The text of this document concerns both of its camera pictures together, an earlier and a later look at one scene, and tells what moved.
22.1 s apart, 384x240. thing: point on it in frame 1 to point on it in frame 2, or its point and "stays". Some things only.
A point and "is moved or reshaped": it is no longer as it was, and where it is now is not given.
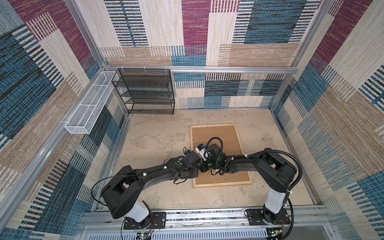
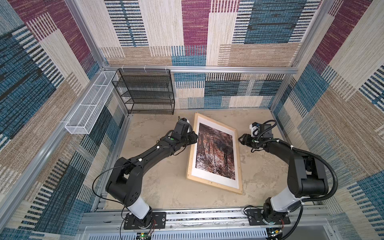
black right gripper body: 208,164 to 253,142
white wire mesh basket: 83,119 stays
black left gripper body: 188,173 to 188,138
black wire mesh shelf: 146,91 stays
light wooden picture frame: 218,184 is moved or reshaped
